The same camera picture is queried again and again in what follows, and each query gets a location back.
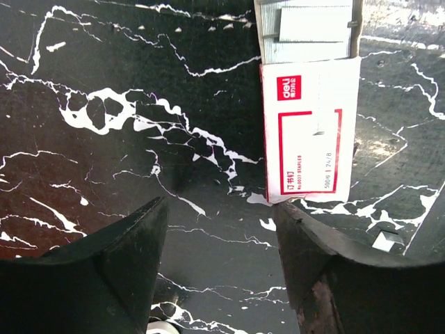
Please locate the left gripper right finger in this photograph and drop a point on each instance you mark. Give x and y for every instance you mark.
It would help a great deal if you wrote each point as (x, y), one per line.
(338, 285)

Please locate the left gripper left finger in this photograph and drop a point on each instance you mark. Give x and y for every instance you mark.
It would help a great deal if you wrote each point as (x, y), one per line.
(102, 283)

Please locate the white staple box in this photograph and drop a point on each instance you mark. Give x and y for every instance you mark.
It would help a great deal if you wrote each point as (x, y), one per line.
(310, 92)

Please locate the small silver staple piece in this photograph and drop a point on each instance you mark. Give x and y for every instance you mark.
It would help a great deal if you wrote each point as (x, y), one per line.
(386, 240)

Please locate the black marble pattern mat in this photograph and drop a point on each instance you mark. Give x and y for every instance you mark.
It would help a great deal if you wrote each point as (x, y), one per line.
(108, 104)

